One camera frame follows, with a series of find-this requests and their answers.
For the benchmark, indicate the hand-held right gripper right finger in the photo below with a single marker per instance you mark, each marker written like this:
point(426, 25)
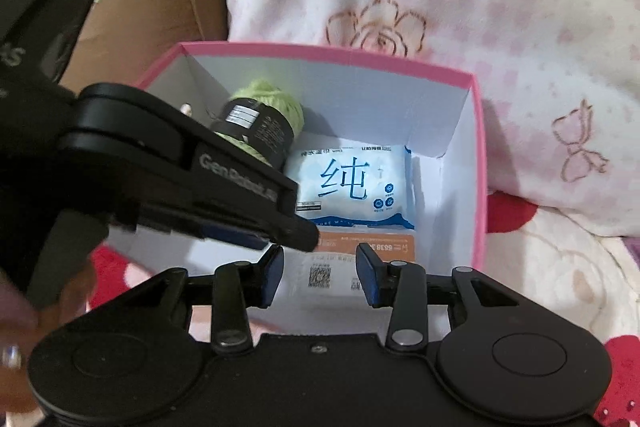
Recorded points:
point(366, 279)

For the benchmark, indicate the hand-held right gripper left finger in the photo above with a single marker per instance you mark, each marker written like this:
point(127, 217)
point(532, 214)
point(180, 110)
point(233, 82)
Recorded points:
point(272, 279)

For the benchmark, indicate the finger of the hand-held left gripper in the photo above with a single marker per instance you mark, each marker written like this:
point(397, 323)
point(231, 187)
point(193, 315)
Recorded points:
point(235, 232)

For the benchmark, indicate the orange white labelled packet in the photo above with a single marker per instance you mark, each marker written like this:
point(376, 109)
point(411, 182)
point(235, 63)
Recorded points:
point(330, 269)

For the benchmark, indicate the blue white wet wipes packet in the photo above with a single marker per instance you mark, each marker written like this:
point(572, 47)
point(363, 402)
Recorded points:
point(350, 187)

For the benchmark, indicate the green yarn ball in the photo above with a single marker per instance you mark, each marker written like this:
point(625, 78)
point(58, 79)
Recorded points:
point(270, 94)

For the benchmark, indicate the pink cardboard box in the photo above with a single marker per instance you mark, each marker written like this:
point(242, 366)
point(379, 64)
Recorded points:
point(350, 87)

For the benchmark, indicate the person's left hand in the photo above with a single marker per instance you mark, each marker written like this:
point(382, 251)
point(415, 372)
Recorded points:
point(55, 322)

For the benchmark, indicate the red bear printed blanket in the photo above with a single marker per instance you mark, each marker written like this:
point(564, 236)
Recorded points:
point(550, 267)

